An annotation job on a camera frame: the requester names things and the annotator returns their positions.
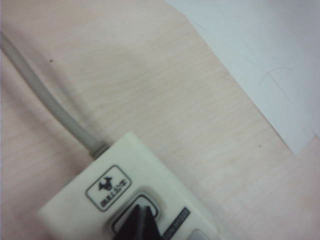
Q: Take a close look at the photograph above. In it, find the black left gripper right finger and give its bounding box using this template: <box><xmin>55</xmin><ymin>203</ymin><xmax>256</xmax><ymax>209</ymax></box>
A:
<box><xmin>141</xmin><ymin>205</ymin><xmax>161</xmax><ymax>240</ymax></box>

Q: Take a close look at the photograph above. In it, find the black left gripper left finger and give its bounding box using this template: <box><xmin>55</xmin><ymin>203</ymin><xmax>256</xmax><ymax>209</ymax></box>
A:
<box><xmin>114</xmin><ymin>204</ymin><xmax>144</xmax><ymax>240</ymax></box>

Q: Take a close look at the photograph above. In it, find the cream white power strip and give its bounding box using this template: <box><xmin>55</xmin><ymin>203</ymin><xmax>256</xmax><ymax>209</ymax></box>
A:
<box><xmin>37</xmin><ymin>131</ymin><xmax>221</xmax><ymax>240</ymax></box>

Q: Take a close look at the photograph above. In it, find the white paper sheet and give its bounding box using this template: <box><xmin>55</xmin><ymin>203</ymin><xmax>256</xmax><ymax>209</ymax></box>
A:
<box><xmin>164</xmin><ymin>0</ymin><xmax>320</xmax><ymax>156</ymax></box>

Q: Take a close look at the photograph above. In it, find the grey power strip cable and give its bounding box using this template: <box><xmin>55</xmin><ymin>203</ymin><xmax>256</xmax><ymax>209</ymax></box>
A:
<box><xmin>0</xmin><ymin>31</ymin><xmax>107</xmax><ymax>159</ymax></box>

